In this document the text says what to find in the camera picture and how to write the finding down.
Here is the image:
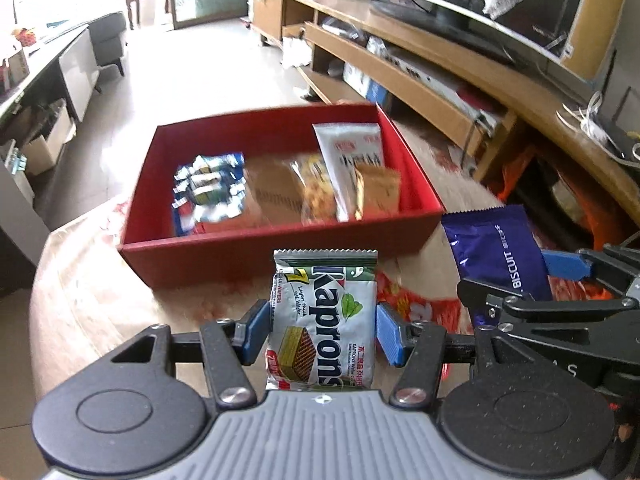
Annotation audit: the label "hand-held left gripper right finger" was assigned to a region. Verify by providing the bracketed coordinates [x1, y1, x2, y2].
[375, 302, 548, 408]

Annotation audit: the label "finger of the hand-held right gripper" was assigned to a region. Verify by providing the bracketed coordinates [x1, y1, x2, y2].
[541, 242, 640, 301]
[456, 277, 640, 396]

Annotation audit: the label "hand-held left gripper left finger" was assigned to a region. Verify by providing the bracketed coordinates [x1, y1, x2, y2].
[109, 299, 272, 408]

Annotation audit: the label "green wafer packet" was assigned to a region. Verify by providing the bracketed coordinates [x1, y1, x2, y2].
[265, 248, 378, 392]

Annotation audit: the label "purple biscuit packet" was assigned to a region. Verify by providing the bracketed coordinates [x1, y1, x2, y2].
[441, 205, 553, 326]

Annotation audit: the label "red cardboard box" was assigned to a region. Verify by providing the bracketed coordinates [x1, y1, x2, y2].
[116, 102, 446, 288]

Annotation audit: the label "gold snack packet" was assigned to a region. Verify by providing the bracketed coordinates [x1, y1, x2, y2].
[354, 164, 402, 221]

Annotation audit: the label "blue snack packet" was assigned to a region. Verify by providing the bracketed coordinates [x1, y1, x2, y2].
[171, 154, 247, 236]

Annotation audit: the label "white snack packet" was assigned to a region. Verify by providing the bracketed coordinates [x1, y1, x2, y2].
[313, 123, 383, 222]

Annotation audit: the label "yellow snack bag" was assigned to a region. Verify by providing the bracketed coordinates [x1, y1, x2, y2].
[290, 155, 337, 224]

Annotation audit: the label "wooden television cabinet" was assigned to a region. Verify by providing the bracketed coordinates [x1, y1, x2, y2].
[250, 0, 640, 226]

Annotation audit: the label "blue box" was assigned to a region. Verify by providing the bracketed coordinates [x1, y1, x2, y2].
[366, 77, 388, 106]

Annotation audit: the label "tall brown cardboard box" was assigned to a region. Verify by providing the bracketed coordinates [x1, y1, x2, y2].
[560, 0, 631, 83]

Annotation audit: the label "grey panel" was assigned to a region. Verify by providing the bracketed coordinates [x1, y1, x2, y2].
[0, 160, 51, 301]

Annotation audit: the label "black television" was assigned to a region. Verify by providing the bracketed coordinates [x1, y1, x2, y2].
[355, 0, 596, 61]

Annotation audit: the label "open cardboard box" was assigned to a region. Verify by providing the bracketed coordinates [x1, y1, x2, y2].
[17, 100, 76, 176]

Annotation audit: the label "white plastic bag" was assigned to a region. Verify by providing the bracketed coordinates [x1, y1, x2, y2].
[281, 27, 313, 68]

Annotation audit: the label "grey sofa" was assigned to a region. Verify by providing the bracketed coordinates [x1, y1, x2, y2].
[89, 11, 127, 77]

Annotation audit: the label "white cables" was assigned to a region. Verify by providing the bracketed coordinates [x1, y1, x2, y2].
[557, 91, 640, 161]

